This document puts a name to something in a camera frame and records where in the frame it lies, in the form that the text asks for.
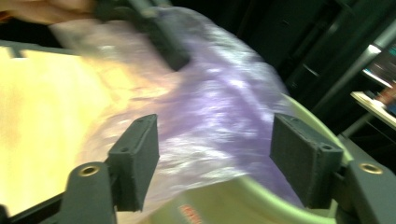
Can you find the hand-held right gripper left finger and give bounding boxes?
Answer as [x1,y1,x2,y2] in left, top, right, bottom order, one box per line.
[106,113,161,213]

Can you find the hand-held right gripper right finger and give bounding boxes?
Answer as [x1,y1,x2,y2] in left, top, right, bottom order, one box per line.
[269,112,345,210]

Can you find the green plastic bin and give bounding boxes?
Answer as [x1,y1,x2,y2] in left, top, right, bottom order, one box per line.
[141,92,354,224]

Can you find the purple plastic trash bag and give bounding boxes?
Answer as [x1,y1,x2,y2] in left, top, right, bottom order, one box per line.
[49,6,304,224]

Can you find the white desk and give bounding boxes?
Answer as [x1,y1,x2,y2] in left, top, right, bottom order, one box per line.
[350,90,396,130]

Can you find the grey metal pole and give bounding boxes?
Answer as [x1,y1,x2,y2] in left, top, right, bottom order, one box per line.
[314,21,396,111]

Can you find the computer monitor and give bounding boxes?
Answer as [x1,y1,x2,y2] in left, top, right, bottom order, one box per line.
[362,43,396,88]

